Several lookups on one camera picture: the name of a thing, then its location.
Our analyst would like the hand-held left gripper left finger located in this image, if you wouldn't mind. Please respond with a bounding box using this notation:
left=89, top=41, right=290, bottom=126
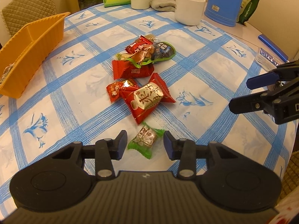
left=50, top=130, right=128, bottom=180

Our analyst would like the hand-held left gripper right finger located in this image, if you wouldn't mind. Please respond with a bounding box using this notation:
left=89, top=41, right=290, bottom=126
left=164, top=131, right=241, bottom=179

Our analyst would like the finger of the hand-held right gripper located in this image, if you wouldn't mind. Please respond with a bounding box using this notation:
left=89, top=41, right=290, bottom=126
left=247, top=60, right=299, bottom=89
left=229, top=91, right=284, bottom=115

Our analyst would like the green candy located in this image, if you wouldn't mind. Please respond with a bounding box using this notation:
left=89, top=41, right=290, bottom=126
left=127, top=121, right=165, bottom=158

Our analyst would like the small red white-print candy packet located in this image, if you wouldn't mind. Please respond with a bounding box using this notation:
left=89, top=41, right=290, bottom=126
left=106, top=79, right=140, bottom=103

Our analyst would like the plain red snack packet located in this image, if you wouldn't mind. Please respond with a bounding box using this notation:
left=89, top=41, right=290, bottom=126
left=112, top=59, right=155, bottom=80

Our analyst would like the clear green-edged snack packet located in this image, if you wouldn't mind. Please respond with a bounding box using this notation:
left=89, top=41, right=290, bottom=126
left=116, top=49, right=156, bottom=69

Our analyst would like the dark blue green-edged snack packet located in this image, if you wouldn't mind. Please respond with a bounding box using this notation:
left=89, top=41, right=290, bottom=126
left=151, top=41, right=175, bottom=64

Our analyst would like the red brown snack packet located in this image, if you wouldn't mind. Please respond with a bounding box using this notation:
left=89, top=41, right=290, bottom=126
left=125, top=35, right=153, bottom=55

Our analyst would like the orange plastic tray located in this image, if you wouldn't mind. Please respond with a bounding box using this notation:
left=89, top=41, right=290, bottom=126
left=0, top=12, right=71, bottom=98

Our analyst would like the clear blue-print plastic packet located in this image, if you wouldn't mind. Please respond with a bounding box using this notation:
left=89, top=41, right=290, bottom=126
left=254, top=47, right=281, bottom=71

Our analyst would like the blue flat box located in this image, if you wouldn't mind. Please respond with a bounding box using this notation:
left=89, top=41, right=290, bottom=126
left=258, top=35, right=289, bottom=61

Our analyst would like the large red gold-label snack packet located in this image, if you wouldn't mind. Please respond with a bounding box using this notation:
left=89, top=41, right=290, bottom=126
left=119, top=73, right=176, bottom=125

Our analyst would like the blue checked tablecloth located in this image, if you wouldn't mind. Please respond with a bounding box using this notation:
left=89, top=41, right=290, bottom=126
left=0, top=3, right=298, bottom=192

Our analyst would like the woven seat mat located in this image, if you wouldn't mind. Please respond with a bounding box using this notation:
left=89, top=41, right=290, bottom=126
left=281, top=151, right=299, bottom=196

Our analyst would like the green printed bag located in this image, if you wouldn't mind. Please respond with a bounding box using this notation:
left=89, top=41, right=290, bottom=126
left=236, top=0, right=265, bottom=26

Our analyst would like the blue thermos jug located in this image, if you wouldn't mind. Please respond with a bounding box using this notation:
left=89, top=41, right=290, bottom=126
left=204, top=0, right=248, bottom=27

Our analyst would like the white mug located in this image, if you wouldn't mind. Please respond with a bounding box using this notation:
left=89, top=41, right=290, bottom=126
left=175, top=0, right=206, bottom=26

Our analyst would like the red white patterned cloth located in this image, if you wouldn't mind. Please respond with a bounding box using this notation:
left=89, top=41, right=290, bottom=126
left=269, top=190, right=299, bottom=224

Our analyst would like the grey cloth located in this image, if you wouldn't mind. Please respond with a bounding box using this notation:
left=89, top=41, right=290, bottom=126
left=149, top=0, right=178, bottom=12

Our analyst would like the quilted beige chair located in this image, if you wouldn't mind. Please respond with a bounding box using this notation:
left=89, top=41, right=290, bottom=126
left=1, top=0, right=58, bottom=39

